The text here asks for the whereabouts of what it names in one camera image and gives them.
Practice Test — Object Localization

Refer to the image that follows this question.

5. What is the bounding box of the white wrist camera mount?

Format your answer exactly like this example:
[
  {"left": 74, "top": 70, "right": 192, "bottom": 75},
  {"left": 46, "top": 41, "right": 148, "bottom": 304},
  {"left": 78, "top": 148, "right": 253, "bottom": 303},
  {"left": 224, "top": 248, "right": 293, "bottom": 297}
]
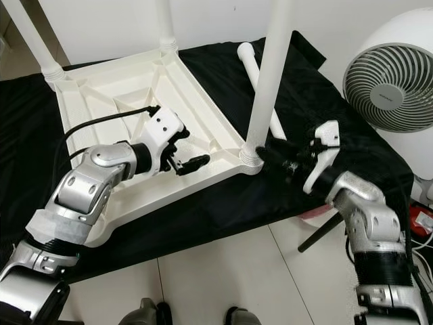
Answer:
[
  {"left": 301, "top": 120, "right": 341, "bottom": 196},
  {"left": 145, "top": 106, "right": 190, "bottom": 173}
]

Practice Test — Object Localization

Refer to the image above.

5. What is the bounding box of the grey robot foot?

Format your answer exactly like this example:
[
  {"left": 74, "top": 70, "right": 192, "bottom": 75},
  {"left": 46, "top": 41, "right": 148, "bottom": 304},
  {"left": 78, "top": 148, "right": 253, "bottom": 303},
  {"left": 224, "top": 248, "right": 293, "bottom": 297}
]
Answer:
[
  {"left": 223, "top": 307, "right": 265, "bottom": 325},
  {"left": 122, "top": 298, "right": 173, "bottom": 325}
]

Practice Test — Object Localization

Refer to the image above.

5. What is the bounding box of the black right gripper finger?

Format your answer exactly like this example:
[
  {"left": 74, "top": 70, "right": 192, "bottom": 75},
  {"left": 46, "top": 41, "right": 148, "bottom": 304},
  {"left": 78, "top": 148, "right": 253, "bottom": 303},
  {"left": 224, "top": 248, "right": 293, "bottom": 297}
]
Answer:
[{"left": 257, "top": 139, "right": 290, "bottom": 175}]

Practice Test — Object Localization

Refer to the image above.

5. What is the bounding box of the white plastic table leg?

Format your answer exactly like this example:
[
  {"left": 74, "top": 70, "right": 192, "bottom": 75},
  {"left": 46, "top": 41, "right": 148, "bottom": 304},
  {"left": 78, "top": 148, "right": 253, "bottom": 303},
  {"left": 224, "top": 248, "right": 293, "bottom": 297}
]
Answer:
[
  {"left": 5, "top": 0, "right": 68, "bottom": 83},
  {"left": 237, "top": 42, "right": 287, "bottom": 141},
  {"left": 156, "top": 0, "right": 177, "bottom": 53},
  {"left": 239, "top": 0, "right": 297, "bottom": 168}
]

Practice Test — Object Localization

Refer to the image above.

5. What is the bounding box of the white rounded appliance body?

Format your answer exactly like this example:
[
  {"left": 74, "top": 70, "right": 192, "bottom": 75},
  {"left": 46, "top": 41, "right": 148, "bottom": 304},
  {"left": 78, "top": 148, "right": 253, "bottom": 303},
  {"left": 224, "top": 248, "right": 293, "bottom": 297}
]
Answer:
[{"left": 386, "top": 129, "right": 433, "bottom": 204}]

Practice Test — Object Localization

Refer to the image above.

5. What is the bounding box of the grey left robot foot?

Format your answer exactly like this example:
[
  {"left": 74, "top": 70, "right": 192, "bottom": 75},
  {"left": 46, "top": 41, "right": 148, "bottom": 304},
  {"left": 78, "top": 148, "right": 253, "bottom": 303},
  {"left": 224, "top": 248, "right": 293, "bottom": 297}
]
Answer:
[{"left": 122, "top": 298, "right": 173, "bottom": 325}]

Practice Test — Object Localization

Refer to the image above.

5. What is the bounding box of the grey right robot foot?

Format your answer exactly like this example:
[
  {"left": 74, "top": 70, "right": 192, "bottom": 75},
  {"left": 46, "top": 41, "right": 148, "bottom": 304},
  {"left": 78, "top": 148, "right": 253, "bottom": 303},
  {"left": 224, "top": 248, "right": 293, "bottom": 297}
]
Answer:
[{"left": 223, "top": 307, "right": 265, "bottom": 325}]

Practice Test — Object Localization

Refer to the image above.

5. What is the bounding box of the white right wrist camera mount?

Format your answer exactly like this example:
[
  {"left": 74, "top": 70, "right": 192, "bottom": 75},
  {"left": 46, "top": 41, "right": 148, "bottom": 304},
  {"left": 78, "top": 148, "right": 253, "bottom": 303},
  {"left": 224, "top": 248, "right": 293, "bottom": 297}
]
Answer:
[{"left": 301, "top": 120, "right": 341, "bottom": 196}]

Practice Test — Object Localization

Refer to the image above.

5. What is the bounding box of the white floor cable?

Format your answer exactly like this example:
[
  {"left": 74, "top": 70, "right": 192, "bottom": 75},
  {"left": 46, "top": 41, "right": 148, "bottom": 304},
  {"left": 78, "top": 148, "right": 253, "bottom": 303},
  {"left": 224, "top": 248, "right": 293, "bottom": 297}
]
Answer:
[{"left": 409, "top": 230, "right": 433, "bottom": 272}]

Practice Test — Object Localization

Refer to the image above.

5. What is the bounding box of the black tablecloth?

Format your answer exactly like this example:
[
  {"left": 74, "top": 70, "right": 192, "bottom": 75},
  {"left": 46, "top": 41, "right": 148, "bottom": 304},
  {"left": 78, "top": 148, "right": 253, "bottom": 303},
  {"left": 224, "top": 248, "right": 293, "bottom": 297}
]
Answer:
[{"left": 0, "top": 30, "right": 417, "bottom": 282}]

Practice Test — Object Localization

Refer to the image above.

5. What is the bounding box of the white round fan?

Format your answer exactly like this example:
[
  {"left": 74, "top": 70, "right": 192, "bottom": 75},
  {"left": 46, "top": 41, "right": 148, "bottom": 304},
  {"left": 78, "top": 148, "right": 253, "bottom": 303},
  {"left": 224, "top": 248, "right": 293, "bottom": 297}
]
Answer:
[{"left": 343, "top": 7, "right": 433, "bottom": 133}]

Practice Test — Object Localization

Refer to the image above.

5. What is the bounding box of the red floor device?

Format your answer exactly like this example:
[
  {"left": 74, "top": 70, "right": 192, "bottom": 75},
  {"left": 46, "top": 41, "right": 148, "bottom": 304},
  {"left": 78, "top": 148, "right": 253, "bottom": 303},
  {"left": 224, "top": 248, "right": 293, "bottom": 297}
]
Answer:
[{"left": 411, "top": 207, "right": 433, "bottom": 236}]

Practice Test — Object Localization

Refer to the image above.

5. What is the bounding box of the white plastic table top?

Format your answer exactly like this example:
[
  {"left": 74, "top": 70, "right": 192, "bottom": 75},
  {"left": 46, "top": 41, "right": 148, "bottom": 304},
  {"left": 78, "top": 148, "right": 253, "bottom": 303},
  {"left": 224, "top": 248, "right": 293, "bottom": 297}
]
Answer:
[{"left": 49, "top": 46, "right": 265, "bottom": 248}]

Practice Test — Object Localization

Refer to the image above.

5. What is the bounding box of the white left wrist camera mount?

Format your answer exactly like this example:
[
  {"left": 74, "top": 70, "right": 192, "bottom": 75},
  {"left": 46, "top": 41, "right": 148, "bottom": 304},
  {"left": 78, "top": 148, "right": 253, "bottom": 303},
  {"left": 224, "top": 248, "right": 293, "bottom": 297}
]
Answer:
[{"left": 145, "top": 106, "right": 190, "bottom": 173}]

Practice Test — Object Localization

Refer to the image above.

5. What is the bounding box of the pink cloth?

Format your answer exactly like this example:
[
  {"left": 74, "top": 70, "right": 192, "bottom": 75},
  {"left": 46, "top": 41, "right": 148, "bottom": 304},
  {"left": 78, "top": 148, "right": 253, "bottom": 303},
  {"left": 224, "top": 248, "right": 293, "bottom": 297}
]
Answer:
[{"left": 301, "top": 204, "right": 339, "bottom": 223}]

